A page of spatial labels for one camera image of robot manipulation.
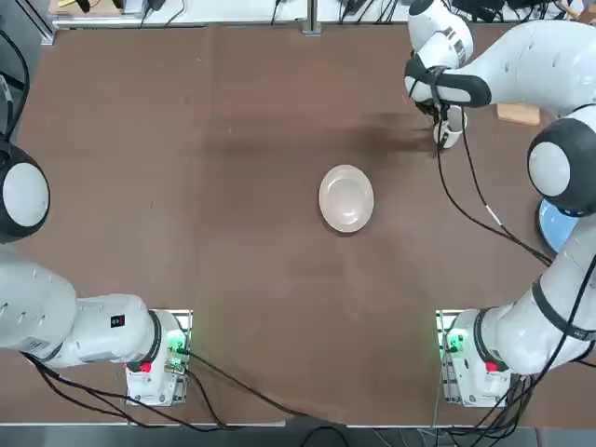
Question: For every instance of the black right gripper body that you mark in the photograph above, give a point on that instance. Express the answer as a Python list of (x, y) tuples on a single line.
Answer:
[(430, 112)]

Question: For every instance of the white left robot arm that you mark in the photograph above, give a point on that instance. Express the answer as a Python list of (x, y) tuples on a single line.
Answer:
[(93, 330)]

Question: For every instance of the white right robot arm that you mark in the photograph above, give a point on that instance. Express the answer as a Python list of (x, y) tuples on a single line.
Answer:
[(535, 51)]

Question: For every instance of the white mug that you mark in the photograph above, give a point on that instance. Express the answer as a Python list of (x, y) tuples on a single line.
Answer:
[(455, 135)]

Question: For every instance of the wooden peg rack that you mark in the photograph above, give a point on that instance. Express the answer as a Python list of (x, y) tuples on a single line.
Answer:
[(517, 114)]

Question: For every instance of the beige plate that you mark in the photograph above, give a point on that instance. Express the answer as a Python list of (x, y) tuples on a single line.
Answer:
[(347, 198)]

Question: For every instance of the blue plate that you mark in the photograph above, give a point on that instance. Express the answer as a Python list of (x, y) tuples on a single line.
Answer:
[(551, 228)]

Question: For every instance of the aluminium frame rail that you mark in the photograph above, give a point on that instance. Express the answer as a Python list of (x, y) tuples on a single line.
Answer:
[(312, 18)]

